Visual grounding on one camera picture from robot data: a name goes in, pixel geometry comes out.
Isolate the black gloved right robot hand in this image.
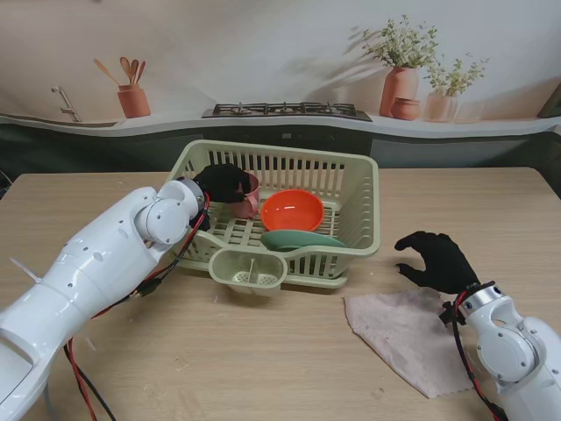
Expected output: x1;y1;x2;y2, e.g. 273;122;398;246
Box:
394;231;482;296

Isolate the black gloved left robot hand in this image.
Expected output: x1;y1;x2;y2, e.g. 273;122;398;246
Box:
193;163;252;205

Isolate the pink plastic mug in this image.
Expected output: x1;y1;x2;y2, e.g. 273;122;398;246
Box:
230;171;262;219

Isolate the orange plastic bowl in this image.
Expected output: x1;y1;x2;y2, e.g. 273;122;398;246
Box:
260;189;325;233

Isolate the beige wiping cloth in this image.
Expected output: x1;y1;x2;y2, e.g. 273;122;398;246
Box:
342;287;479;399

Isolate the teal plastic plate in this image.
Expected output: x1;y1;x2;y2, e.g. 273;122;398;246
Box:
260;230;347;253

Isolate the pale green plastic dish rack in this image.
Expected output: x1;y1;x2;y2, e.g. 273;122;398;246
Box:
168;139;380;280

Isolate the pale green cutlery holder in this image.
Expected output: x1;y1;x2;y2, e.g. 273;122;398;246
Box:
208;248;289;297

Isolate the black gas stove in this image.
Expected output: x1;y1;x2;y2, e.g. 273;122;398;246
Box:
201;102;373;123

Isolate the terracotta utensil pot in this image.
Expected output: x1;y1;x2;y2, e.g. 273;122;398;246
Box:
117;83;153;119

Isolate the grey kitchen countertop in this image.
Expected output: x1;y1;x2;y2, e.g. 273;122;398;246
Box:
0;111;561;139

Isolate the clear glass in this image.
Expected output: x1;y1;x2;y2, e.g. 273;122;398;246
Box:
458;101;486;123

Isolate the plant in pale pot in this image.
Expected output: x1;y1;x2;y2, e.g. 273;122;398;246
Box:
423;53;490;123

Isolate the small round terracotta pot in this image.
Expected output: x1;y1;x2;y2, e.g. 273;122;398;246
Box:
391;96;422;121

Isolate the wooden spatula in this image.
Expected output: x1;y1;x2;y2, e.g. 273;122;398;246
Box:
93;58;120;87

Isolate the metal faucet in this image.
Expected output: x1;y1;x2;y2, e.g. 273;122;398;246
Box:
50;84;83;124

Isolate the plant in tall terracotta vase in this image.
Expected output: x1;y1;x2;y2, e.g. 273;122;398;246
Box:
350;15;439;118

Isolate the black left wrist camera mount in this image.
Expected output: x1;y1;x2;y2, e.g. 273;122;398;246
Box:
190;212;214;233

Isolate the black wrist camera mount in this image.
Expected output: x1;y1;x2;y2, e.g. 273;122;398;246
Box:
439;300;465;328
190;212;214;233

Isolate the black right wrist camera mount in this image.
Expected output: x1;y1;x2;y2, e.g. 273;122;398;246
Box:
439;300;465;328

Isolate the red and black right cable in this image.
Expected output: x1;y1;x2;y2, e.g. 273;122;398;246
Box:
451;291;509;421

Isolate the red and black cable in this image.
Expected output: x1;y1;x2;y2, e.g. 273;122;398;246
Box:
63;192;211;421
451;291;509;421

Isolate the red and black left cable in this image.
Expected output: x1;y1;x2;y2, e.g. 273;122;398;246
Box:
63;192;211;421

